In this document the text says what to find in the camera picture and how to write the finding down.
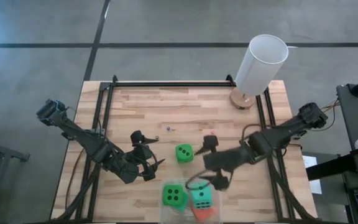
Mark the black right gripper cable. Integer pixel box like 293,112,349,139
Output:
185,169,213,191

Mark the black flat bar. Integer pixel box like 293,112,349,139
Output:
305,148,358,182

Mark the white cylinder table lamp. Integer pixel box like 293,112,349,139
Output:
229,34,290,110

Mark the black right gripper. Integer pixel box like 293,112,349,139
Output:
194,135,248,191

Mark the white paper sheet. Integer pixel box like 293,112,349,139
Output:
301,154,323,195

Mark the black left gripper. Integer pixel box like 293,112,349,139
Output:
131,130,166,182

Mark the right arm wire bundle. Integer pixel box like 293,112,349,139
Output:
321,98,340,131

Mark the clear plastic container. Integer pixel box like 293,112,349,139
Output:
159,177,223,224

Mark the large green foam die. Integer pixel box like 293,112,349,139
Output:
175,143,195,164
162,184,189,212

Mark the dark metal stand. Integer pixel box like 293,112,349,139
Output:
0,136,31,218

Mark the large orange foam die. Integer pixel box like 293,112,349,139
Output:
191,205,216,222

